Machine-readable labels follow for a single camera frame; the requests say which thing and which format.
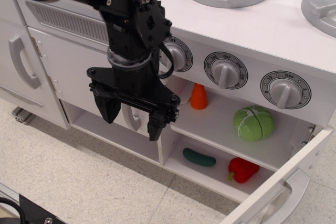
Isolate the green toy cucumber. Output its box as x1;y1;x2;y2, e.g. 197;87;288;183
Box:
183;148;216;167

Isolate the silver cabinet door handle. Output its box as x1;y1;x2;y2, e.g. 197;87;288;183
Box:
121;103;141;132

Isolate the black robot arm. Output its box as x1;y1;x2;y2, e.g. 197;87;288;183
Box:
34;0;180;141

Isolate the grey control knob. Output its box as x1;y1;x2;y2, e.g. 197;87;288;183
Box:
164;37;193;72
204;52;248;90
260;70;311;110

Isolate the green toy cabbage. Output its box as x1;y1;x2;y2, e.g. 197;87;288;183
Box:
233;105;275;142

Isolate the grey left control knob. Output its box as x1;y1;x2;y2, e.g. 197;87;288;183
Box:
164;37;193;72

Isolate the grey right control knob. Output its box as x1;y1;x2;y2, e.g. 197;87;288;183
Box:
260;70;311;110

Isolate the red toy bell pepper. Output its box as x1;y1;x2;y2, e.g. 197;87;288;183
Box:
228;157;260;183

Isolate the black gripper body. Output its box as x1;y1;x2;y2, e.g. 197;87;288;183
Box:
87;63;181;123

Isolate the aluminium frame rail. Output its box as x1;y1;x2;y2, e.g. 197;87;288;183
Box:
12;107;35;125

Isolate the orange toy carrot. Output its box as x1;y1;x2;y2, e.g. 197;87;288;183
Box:
190;83;208;110

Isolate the silver stove burner right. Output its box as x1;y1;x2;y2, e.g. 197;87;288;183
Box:
301;0;335;37

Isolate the silver fridge door handle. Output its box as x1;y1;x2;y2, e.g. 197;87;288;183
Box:
8;36;40;90

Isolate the silver vent grille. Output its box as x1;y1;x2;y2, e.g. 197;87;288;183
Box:
26;0;109;45

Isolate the white cabinet door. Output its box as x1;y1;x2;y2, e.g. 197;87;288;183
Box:
27;26;158;140

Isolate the white oven door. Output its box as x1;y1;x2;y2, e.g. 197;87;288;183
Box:
221;125;334;223

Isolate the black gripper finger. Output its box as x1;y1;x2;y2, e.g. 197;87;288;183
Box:
94;95;121;124
148;112;166;141

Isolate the white left fridge door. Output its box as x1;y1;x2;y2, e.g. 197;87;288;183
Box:
1;19;69;129

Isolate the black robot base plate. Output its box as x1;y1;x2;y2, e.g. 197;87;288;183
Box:
0;194;66;224

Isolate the white toy kitchen unit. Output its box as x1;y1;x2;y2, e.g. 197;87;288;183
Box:
0;0;336;204

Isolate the silver oven door handle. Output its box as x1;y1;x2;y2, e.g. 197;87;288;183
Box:
251;168;311;224

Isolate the grey middle control knob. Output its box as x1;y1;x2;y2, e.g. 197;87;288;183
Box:
204;52;248;90

